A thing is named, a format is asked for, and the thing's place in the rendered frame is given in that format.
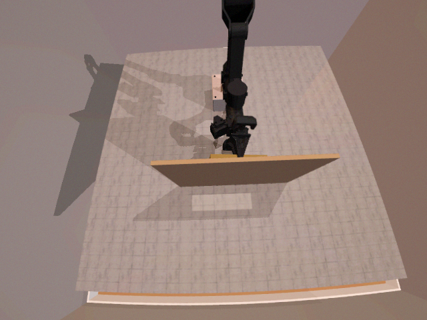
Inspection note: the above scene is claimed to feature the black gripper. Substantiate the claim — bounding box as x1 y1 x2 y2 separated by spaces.
222 112 257 157

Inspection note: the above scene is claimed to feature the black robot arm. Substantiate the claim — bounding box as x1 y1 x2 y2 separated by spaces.
210 0 256 139

